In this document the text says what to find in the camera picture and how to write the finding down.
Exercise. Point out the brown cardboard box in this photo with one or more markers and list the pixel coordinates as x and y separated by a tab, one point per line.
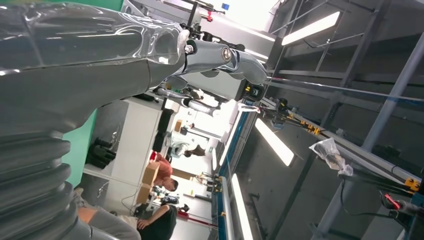
150	174
144	193

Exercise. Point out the black bag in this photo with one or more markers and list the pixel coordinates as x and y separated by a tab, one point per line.
101	154

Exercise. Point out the grey metal frame post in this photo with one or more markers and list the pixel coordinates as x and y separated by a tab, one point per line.
381	119

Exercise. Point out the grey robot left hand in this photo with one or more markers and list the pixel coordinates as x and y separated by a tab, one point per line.
82	82

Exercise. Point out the long ceiling light strip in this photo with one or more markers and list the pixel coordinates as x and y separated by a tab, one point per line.
275	142
311	28
242	208

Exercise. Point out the green topped table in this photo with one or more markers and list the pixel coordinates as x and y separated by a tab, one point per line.
79	149

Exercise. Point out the person in black top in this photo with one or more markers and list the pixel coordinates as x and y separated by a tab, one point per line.
160	222

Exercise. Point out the person in red top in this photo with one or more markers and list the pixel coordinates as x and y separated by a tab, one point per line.
164	172

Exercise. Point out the clear plastic bag with part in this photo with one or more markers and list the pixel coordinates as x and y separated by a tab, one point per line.
331	155

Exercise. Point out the distant seated person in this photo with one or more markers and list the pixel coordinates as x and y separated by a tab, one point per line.
190	151

